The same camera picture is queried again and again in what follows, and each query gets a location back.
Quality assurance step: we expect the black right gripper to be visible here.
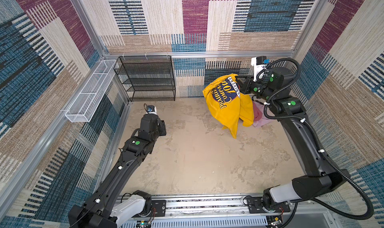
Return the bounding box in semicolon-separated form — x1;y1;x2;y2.
233;75;276;102

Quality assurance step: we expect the yellow printed t-shirt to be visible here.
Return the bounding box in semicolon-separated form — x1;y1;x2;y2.
203;74;255;139

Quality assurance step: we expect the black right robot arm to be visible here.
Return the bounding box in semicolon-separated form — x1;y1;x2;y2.
236;67;351;211

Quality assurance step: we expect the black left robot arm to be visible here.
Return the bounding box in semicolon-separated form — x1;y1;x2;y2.
69;114;166;228

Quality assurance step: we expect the magenta cloth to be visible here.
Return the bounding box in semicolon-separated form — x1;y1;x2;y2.
253;101;264;122

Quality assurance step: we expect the light pink cloth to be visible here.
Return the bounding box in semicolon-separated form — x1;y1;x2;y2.
253;108;273;127

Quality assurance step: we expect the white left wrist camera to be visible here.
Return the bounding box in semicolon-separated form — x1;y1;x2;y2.
144;104;157;115

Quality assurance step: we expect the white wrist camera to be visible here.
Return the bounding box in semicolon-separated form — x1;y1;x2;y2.
251;56;270;82
144;104;157;115

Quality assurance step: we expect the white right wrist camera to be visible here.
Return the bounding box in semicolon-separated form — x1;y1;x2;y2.
251;56;270;82

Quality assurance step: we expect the black mesh wire shelf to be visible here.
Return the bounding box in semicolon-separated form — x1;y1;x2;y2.
115;55;176;102

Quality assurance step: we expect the white mesh wall basket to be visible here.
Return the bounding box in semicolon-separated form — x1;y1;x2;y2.
65;60;117;123

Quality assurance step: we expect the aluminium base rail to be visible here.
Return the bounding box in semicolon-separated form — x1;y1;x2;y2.
121;194;341;228

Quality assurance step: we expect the black corrugated cable conduit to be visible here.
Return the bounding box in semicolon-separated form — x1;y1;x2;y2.
256;58;375;221

